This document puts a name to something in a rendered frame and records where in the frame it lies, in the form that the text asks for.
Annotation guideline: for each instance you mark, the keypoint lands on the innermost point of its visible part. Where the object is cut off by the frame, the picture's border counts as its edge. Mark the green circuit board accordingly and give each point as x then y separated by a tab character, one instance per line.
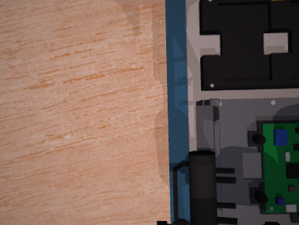
281	167

